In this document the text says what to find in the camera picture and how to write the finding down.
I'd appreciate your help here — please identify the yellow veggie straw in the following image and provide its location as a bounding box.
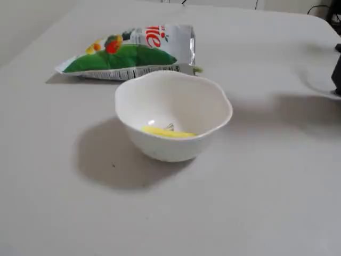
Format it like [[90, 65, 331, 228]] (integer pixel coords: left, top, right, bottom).
[[141, 126, 198, 139]]

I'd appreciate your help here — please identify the white ceramic bowl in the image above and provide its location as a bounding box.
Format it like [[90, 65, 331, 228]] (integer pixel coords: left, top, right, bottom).
[[114, 70, 233, 163]]

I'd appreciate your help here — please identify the green white veggie straw packet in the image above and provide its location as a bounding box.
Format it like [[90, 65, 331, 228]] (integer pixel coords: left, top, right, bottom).
[[54, 23, 197, 81]]

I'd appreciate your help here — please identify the white cable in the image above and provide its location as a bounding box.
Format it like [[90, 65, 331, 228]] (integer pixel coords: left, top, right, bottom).
[[301, 76, 341, 100]]

